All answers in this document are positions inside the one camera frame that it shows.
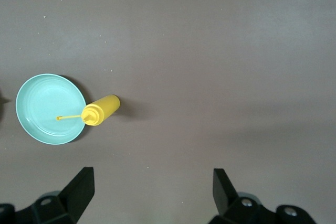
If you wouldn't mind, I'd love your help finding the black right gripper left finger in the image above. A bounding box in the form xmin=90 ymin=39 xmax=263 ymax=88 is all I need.
xmin=0 ymin=166 xmax=96 ymax=224

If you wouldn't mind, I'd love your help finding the mint green round plate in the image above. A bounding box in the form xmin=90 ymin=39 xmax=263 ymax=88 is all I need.
xmin=15 ymin=73 xmax=87 ymax=145

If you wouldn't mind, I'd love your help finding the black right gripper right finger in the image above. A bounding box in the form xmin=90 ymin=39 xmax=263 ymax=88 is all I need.
xmin=209 ymin=168 xmax=320 ymax=224

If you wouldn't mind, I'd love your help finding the yellow squeeze bottle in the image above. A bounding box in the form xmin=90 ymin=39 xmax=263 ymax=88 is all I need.
xmin=56 ymin=94 xmax=121 ymax=127

